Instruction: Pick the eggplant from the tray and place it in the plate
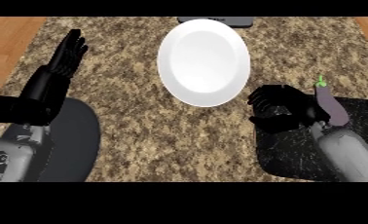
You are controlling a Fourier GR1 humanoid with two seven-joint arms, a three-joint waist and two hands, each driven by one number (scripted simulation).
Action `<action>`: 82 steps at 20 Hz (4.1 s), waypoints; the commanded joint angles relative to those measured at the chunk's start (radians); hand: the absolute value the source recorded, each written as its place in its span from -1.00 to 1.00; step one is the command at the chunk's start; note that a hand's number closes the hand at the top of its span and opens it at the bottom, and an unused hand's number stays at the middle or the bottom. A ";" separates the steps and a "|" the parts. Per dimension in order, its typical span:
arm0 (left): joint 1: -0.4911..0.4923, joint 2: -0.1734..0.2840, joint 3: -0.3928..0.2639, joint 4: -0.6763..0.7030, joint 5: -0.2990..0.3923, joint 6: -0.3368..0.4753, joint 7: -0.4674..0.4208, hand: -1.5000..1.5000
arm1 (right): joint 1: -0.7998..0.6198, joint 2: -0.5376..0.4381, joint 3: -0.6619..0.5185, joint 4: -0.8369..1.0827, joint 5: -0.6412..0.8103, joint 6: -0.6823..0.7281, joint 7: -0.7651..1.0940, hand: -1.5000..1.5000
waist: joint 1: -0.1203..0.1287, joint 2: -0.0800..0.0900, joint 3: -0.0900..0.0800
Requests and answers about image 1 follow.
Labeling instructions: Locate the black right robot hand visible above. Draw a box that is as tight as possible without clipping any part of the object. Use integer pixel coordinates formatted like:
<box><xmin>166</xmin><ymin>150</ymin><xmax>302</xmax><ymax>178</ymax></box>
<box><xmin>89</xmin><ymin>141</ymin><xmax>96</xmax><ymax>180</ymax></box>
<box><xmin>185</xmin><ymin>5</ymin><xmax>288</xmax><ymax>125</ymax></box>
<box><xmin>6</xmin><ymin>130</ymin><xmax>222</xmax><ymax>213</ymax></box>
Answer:
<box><xmin>245</xmin><ymin>84</ymin><xmax>333</xmax><ymax>134</ymax></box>

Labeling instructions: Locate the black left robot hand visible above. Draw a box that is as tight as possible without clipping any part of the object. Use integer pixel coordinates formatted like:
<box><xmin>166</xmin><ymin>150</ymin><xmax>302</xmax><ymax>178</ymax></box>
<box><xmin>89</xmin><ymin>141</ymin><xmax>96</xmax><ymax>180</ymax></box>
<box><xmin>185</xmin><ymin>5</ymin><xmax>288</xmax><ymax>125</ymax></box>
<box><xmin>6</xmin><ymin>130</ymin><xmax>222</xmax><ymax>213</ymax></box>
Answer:
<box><xmin>0</xmin><ymin>28</ymin><xmax>90</xmax><ymax>127</ymax></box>

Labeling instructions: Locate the purple eggplant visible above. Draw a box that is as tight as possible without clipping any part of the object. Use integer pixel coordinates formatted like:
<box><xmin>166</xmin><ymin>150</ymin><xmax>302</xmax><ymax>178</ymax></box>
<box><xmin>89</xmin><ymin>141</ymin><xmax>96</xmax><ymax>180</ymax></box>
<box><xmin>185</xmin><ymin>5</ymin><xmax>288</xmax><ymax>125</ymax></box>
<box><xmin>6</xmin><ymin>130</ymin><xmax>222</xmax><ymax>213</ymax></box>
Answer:
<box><xmin>313</xmin><ymin>75</ymin><xmax>350</xmax><ymax>128</ymax></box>

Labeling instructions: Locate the black tray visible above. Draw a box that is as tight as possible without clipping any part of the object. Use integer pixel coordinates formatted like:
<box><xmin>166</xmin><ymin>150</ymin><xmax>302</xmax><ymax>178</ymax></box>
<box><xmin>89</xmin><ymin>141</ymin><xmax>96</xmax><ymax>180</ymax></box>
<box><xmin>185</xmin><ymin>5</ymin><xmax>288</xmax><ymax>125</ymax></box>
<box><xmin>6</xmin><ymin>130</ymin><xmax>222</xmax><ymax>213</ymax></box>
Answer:
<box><xmin>254</xmin><ymin>95</ymin><xmax>368</xmax><ymax>182</ymax></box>

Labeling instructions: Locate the white oval plate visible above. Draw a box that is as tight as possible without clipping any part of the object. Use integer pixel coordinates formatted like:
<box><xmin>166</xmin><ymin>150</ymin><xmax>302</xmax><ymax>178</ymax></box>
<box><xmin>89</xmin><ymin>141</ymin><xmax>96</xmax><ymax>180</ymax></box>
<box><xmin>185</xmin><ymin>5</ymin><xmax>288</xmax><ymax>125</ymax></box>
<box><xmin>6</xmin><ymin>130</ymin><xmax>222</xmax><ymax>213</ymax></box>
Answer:
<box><xmin>157</xmin><ymin>19</ymin><xmax>251</xmax><ymax>108</ymax></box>

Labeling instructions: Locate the dark grey round mat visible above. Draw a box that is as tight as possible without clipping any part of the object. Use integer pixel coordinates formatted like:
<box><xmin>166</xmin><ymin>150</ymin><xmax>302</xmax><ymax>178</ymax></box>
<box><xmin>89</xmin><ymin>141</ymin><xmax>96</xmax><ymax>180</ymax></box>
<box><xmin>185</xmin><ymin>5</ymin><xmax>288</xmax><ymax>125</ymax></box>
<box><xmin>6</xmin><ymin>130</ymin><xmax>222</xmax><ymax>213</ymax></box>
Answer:
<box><xmin>36</xmin><ymin>96</ymin><xmax>102</xmax><ymax>183</ymax></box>

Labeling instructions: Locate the dark grey appliance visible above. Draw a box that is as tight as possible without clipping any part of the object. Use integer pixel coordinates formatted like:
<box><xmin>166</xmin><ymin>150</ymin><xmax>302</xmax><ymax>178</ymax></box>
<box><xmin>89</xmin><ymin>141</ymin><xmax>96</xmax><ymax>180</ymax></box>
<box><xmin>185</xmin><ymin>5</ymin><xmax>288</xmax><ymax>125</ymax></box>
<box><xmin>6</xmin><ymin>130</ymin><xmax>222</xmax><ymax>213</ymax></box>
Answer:
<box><xmin>177</xmin><ymin>17</ymin><xmax>254</xmax><ymax>28</ymax></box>

